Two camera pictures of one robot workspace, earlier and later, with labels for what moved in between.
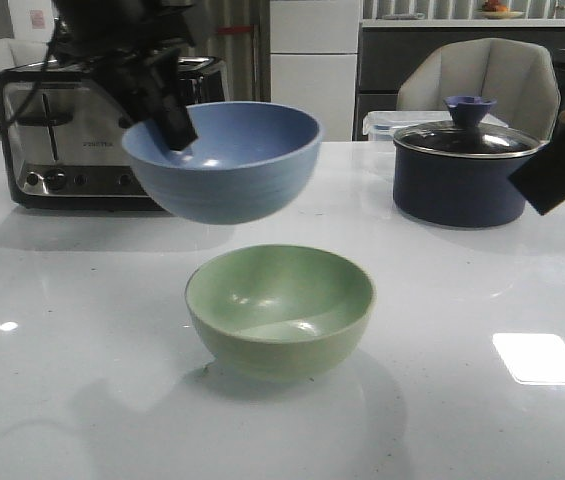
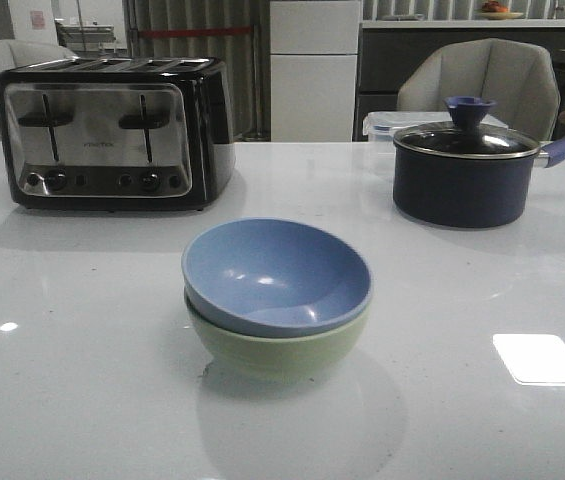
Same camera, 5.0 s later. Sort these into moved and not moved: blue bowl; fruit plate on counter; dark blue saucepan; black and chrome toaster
Moved: blue bowl
Not moved: black and chrome toaster; dark blue saucepan; fruit plate on counter
